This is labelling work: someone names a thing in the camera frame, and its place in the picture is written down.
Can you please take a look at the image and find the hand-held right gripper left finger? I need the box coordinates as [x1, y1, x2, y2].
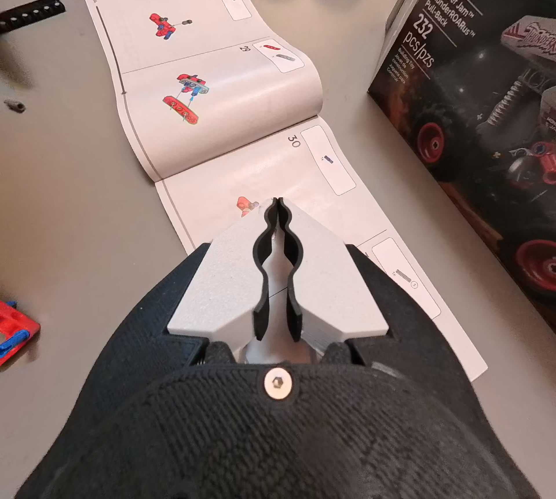
[166, 198, 279, 363]

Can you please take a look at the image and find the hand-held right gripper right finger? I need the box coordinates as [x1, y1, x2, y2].
[277, 198, 389, 361]

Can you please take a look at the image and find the red and blue toy assembly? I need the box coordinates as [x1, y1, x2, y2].
[0, 299, 41, 368]

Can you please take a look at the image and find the open instruction booklet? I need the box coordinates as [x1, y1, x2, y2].
[82, 0, 488, 382]

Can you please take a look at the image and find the dark toy set box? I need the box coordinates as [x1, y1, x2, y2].
[367, 0, 556, 331]

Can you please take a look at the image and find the black holed beam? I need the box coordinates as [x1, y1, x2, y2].
[0, 0, 67, 33]

